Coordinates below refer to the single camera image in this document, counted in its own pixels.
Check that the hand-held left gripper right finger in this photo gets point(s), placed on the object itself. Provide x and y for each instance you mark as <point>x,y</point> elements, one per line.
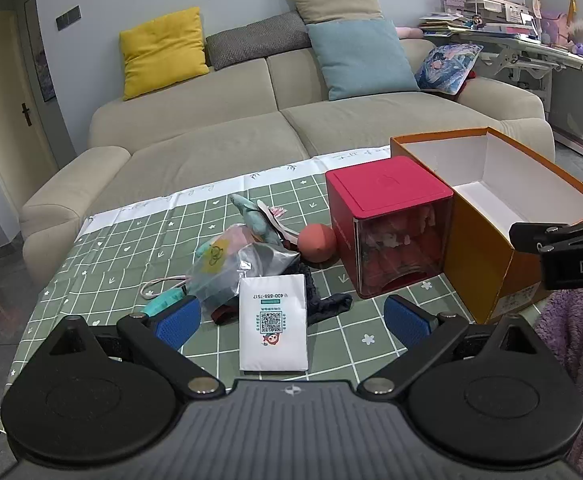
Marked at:
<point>407,321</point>

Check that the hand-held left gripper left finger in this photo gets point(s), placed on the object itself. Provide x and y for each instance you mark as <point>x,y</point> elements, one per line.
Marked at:
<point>176,319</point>

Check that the orange cardboard box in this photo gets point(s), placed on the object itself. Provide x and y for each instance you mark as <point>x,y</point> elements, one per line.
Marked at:
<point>476,255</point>

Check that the green checked tablecloth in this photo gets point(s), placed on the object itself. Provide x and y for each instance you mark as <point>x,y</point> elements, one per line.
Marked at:
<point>121,260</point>

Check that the dark lace cloth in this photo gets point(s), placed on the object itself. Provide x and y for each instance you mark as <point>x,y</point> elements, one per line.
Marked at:
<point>326,305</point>

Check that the purple fluffy blanket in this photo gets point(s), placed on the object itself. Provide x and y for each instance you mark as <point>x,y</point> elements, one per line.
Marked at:
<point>581,360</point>

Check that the white paper packet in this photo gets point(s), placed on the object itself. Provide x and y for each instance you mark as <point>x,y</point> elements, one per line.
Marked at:
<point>273,327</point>

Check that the salmon makeup sponge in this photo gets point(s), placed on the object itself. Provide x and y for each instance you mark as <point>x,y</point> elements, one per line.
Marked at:
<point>317,242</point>

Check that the long teal plush toy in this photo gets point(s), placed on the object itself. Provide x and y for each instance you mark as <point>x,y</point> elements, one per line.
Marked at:
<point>254,220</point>

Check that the red cube box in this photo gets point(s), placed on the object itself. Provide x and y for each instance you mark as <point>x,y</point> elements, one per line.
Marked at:
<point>386,195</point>

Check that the white desk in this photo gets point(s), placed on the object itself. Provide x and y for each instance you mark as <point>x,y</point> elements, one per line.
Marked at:
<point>531,52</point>

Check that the beige sofa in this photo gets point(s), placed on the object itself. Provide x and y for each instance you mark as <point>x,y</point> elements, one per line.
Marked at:
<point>196,150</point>

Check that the purple plush toy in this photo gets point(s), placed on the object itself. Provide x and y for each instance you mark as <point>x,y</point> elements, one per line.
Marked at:
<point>561,27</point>

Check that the cartoon printed pillow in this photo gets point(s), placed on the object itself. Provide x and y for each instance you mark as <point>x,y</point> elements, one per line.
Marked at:
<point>446,67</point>

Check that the cluttered desk shelf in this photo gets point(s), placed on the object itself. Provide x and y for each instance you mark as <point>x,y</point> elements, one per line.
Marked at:
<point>491,5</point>

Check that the pink plush toy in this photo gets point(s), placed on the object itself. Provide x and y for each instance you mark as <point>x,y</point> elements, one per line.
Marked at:
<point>410,32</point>

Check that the blue pillow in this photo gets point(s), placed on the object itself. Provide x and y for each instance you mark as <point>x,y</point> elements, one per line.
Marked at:
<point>364,60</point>

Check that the yellow pillow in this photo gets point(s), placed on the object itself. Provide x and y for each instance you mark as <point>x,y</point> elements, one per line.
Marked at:
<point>164,52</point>

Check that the cream door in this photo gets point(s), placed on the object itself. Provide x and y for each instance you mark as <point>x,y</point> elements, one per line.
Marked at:
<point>6,110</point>

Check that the grey pillow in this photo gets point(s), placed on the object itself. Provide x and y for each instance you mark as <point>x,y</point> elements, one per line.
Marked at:
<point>256,40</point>

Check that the dark switch panel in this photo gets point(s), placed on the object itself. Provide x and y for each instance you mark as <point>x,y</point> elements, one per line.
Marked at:
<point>68,18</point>

